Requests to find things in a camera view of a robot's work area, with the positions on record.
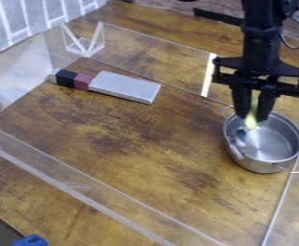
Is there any grey block with coloured end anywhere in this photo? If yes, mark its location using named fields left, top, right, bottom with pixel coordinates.
left=48, top=68, right=160, bottom=104

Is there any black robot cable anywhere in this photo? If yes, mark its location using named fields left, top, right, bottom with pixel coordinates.
left=279, top=13, right=299, bottom=51

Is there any blue object at corner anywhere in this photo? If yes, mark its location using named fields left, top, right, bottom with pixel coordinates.
left=11, top=234, right=50, bottom=246

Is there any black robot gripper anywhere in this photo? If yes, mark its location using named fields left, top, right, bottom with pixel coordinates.
left=213, top=26, right=299, bottom=122

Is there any silver metal pot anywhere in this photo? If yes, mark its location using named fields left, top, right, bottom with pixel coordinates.
left=223, top=111, right=299, bottom=174

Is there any yellow handled metal spoon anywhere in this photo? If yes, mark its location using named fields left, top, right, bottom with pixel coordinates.
left=235, top=97, right=258, bottom=147

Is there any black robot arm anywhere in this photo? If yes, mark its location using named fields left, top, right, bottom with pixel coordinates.
left=194, top=0, right=299, bottom=122

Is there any clear acrylic triangle stand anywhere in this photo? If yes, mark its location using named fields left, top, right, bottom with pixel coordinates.
left=60, top=23, right=106, bottom=58

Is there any black wall strip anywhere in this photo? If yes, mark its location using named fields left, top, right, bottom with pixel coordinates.
left=193, top=8, right=243, bottom=26

